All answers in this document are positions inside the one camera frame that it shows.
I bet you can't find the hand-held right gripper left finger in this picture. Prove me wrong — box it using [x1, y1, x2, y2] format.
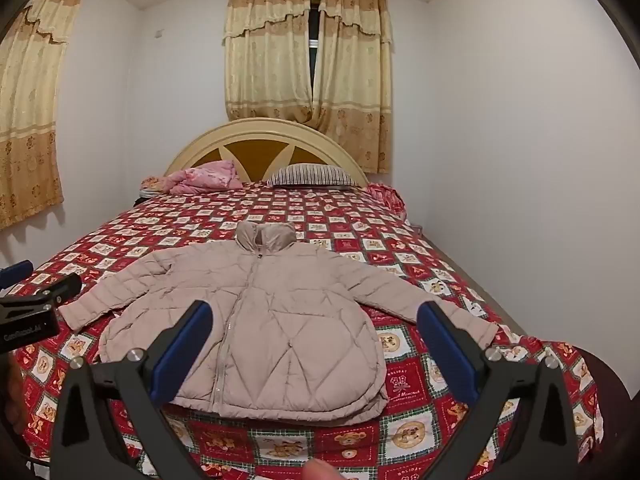
[50, 300, 214, 480]

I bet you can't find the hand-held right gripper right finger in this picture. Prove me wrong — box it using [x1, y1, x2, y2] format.
[416, 301, 581, 480]

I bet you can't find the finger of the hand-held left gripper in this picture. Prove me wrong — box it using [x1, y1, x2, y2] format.
[30, 273, 82, 307]
[0, 260, 34, 292]

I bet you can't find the beige puffer jacket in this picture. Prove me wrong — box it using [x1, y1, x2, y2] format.
[59, 221, 500, 420]

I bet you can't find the person's right hand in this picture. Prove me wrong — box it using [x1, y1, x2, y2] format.
[304, 460, 342, 480]

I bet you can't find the small floral folded cloth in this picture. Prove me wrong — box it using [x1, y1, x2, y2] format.
[139, 175, 173, 196]

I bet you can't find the bed with red patchwork bedspread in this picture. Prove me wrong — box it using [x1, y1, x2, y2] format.
[10, 180, 608, 480]

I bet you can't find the wide cream floral curtain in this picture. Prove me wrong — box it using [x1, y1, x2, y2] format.
[0, 0, 86, 231]

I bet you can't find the red striped cloth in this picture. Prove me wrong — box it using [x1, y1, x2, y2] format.
[367, 183, 413, 221]

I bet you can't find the pink floral blanket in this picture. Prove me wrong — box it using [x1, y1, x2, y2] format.
[167, 160, 243, 195]

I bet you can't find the striped pillow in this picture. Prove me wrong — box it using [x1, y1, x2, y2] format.
[267, 163, 355, 190]

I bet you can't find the cream wooden headboard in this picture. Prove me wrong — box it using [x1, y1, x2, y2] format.
[164, 117, 370, 187]

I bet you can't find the dark window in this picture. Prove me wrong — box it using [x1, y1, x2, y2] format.
[309, 0, 321, 91]

